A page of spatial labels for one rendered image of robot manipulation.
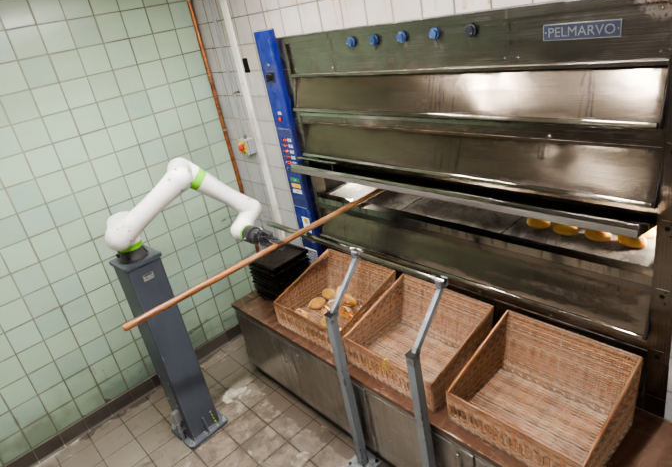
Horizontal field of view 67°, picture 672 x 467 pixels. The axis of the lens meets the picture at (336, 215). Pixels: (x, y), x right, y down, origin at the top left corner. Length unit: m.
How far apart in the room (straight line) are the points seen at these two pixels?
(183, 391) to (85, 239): 1.09
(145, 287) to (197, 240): 0.95
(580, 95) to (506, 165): 0.39
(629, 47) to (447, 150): 0.80
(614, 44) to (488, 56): 0.44
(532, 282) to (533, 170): 0.51
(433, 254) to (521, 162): 0.72
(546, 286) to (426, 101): 0.91
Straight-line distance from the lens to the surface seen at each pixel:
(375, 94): 2.43
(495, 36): 2.01
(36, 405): 3.72
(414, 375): 2.06
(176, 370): 3.10
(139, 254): 2.80
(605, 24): 1.84
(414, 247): 2.61
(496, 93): 2.04
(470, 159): 2.18
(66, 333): 3.57
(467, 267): 2.44
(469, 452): 2.25
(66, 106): 3.30
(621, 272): 2.08
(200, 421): 3.35
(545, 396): 2.39
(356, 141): 2.62
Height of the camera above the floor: 2.24
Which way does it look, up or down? 23 degrees down
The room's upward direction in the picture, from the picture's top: 11 degrees counter-clockwise
